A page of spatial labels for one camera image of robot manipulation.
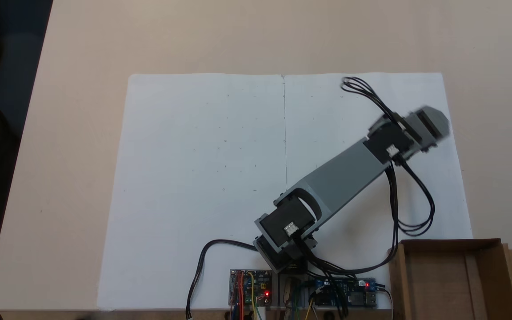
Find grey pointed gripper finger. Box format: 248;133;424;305
420;106;452;139

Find brown cardboard box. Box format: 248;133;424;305
387;239;512;320

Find blue circuit board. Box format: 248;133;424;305
309;277;378;308

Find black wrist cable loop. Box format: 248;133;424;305
340;76;401;130

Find black elbow cable bundle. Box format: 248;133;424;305
303;153;436;290

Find circuit board with jumper wires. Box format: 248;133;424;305
228;269;273;308

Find coloured jumper wires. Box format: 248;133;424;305
231;271;267;320

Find black cable on table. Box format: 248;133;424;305
186;240;260;319

